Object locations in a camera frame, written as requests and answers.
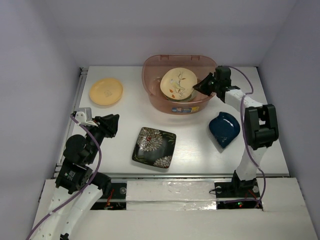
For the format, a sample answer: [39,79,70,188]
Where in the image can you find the pink translucent plastic bin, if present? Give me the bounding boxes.
[142,54,217,115]

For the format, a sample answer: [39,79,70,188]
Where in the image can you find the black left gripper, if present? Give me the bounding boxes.
[86,113,120,163]

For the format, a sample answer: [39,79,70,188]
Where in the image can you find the light green rectangular plate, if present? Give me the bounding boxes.
[165,95,194,103]

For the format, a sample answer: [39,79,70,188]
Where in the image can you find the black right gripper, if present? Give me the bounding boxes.
[193,71,221,96]

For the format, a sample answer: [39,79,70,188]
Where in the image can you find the aluminium rail frame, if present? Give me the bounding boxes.
[51,66,291,180]

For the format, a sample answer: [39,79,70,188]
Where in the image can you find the cream bird pattern plate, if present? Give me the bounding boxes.
[160,67,198,101]

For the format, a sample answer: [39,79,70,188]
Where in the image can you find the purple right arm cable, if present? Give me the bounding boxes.
[228,66,266,208]

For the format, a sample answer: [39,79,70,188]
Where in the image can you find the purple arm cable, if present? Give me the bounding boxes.
[24,112,103,240]
[228,66,266,208]

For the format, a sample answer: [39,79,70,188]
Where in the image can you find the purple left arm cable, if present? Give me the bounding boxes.
[24,112,103,240]

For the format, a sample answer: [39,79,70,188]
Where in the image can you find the dark blue leaf plate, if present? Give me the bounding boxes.
[208,111,241,149]

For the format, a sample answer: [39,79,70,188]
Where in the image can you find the yellow round plastic plate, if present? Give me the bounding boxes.
[89,77,124,106]

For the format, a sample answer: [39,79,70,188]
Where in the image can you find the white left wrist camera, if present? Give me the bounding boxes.
[71,107,96,126]

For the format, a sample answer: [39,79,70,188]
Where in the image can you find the black floral square plate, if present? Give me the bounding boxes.
[132,127,177,169]

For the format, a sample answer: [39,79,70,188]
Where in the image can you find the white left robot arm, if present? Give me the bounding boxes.
[27,110,120,240]

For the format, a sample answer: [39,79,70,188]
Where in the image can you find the white divided round plate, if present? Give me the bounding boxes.
[160,79,197,99]

